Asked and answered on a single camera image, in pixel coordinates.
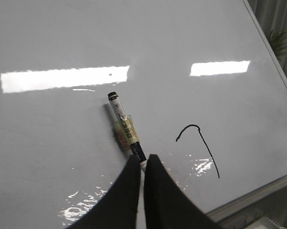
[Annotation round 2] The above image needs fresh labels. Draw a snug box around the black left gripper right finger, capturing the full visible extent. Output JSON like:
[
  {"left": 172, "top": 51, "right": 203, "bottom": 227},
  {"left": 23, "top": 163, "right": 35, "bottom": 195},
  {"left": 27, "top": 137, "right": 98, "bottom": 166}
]
[{"left": 143, "top": 154, "right": 221, "bottom": 229}]

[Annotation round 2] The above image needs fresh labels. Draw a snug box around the green potted plant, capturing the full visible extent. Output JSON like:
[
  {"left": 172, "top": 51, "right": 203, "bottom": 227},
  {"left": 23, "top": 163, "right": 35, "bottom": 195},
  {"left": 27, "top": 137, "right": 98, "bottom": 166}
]
[{"left": 265, "top": 30, "right": 287, "bottom": 61}]

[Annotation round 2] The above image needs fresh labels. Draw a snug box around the white whiteboard with metal frame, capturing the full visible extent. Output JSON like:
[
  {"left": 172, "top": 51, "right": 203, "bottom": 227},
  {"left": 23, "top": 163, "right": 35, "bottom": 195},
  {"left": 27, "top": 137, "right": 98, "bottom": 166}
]
[{"left": 0, "top": 0, "right": 287, "bottom": 229}]

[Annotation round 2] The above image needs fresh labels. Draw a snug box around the taped black whiteboard marker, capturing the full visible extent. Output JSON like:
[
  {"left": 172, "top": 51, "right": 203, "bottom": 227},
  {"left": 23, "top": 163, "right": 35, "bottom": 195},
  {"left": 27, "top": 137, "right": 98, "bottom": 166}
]
[{"left": 108, "top": 92, "right": 147, "bottom": 172}]

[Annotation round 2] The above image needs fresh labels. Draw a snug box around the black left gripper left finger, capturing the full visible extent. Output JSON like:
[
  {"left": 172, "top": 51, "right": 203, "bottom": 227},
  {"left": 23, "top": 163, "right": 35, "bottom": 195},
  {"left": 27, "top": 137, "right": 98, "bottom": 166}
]
[{"left": 69, "top": 156, "right": 141, "bottom": 229}]

